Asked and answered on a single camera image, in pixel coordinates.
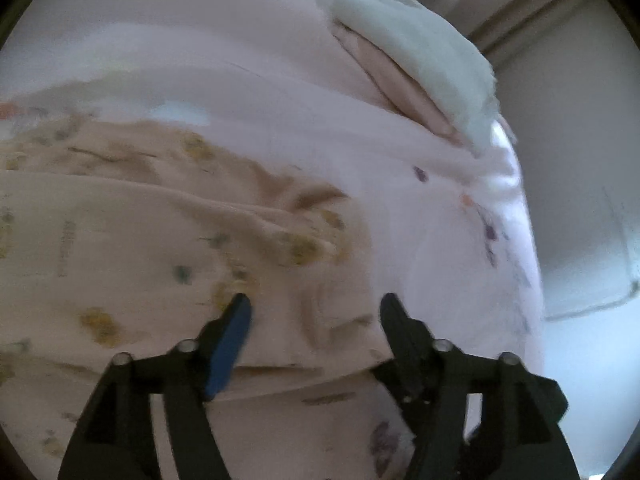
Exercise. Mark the white fluffy pink-lined garment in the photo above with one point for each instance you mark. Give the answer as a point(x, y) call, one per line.
point(424, 66)

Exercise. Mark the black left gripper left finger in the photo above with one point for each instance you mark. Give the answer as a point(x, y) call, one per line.
point(114, 437)

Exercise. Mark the peach cartoon print garment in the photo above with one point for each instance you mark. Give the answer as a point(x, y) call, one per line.
point(130, 237)

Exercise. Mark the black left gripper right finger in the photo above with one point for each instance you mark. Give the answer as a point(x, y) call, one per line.
point(471, 417)

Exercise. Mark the pink floral bed sheet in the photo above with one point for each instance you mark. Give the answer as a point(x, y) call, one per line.
point(267, 80)

